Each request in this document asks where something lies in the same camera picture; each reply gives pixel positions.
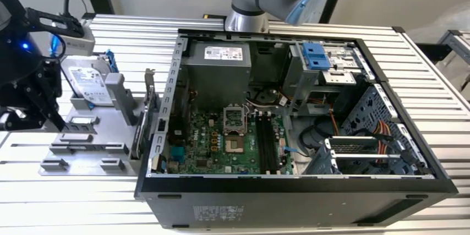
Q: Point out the grey metal cabinet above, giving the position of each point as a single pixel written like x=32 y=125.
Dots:
x=455 y=53

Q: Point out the black open PC case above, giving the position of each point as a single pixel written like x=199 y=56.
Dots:
x=293 y=207

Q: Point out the grey power supply unit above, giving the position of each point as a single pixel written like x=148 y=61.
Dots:
x=220 y=81

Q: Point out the green Dell motherboard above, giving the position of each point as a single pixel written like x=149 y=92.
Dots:
x=240 y=160

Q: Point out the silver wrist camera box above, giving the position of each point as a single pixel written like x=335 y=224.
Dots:
x=78 y=45

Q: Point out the CPU socket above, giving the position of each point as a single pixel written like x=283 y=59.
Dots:
x=235 y=144

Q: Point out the grey plastic parts rack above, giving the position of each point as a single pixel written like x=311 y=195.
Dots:
x=105 y=136

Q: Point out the blue plastic drive latch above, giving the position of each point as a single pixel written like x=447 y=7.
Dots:
x=315 y=56

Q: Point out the blue motherboard connector block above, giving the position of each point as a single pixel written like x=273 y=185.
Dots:
x=176 y=154

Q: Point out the black lattice camera bracket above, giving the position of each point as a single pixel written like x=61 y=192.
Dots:
x=36 y=15

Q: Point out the silver metal drive cage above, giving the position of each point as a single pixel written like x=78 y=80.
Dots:
x=337 y=78

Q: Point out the black RAM slot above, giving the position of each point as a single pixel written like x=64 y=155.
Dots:
x=260 y=142
x=275 y=142
x=269 y=142
x=265 y=142

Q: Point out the silver disk bay cage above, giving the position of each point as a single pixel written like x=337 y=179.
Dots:
x=352 y=144

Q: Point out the dark RAM stick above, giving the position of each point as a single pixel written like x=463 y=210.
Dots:
x=88 y=145
x=80 y=129

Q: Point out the silver hard disk drive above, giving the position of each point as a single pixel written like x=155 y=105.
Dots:
x=88 y=83

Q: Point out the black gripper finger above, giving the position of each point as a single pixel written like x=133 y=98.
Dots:
x=40 y=108
x=50 y=81

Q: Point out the graphics card with silver bracket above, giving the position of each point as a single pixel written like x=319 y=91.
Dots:
x=148 y=78

